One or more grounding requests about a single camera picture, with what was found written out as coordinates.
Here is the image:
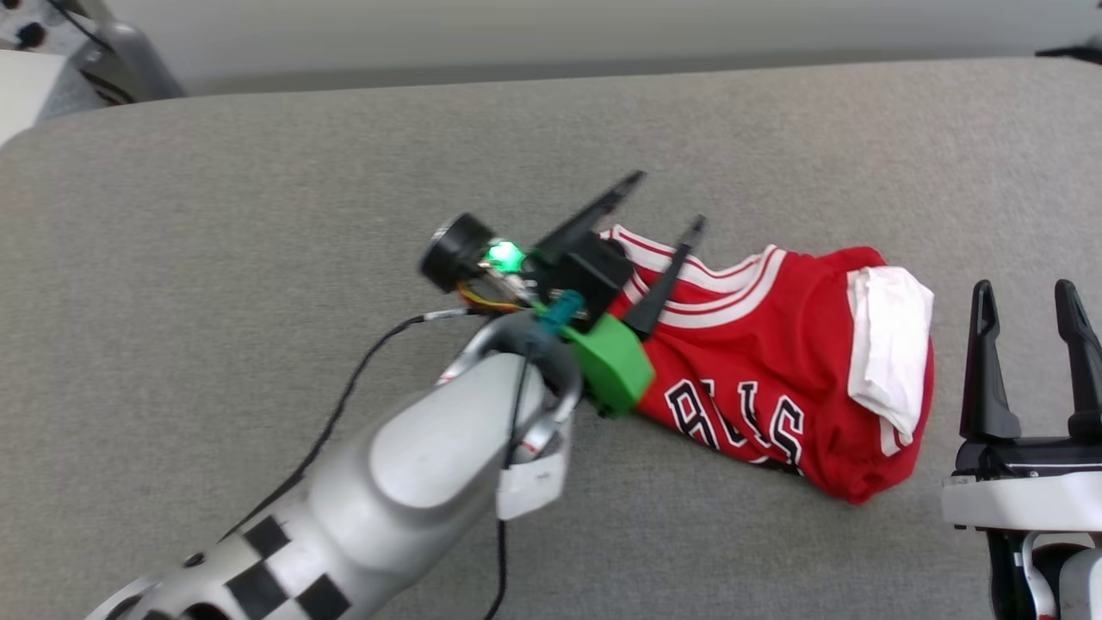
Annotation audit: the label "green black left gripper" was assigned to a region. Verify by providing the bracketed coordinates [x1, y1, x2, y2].
[419, 170, 708, 419]

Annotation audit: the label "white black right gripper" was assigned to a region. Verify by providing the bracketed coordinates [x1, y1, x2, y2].
[941, 278, 1102, 530]

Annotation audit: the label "red basketball jersey white sleeves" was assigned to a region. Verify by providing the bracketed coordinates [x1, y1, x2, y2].
[598, 226, 937, 506]

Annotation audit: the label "white paper label tag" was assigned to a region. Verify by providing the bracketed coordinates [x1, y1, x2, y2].
[496, 429, 571, 523]

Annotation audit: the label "dark object at room edge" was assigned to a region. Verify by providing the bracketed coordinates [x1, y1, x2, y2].
[1035, 34, 1102, 66]

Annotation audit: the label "grey fabric sofa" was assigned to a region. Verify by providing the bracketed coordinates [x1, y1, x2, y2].
[0, 56, 1102, 620]

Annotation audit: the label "grey machine base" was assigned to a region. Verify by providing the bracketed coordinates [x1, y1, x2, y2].
[0, 0, 187, 106]

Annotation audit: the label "black cable teal connector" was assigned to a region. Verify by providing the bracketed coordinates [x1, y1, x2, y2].
[486, 290, 588, 620]

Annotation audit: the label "thin black cable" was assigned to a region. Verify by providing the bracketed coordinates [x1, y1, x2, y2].
[220, 307, 483, 543]

